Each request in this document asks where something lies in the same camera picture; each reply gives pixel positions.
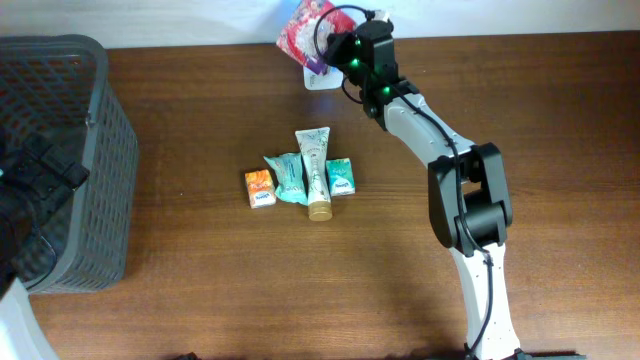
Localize red purple tissue pack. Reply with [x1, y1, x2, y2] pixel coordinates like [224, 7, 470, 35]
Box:
[276, 0, 356, 75]

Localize white tube gold cap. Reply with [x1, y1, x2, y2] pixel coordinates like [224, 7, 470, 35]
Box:
[295, 127, 333, 222]

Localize small green tissue packet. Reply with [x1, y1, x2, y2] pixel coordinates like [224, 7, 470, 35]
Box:
[326, 158, 356, 197]

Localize teal soap pouch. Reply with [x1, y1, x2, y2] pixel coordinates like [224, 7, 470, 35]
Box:
[264, 153, 308, 206]

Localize orange tissue packet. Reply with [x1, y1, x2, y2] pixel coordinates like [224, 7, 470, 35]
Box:
[244, 169, 276, 209]

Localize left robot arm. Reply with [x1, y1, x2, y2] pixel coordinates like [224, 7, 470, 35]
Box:
[1, 132, 89, 359]

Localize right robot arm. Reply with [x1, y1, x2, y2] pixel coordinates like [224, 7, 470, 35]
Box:
[321, 20, 521, 359]

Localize white barcode scanner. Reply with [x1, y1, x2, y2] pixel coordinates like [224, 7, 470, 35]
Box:
[303, 67, 344, 91]

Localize dark grey plastic basket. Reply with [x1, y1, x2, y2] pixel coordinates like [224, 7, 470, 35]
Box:
[1, 35, 139, 294]

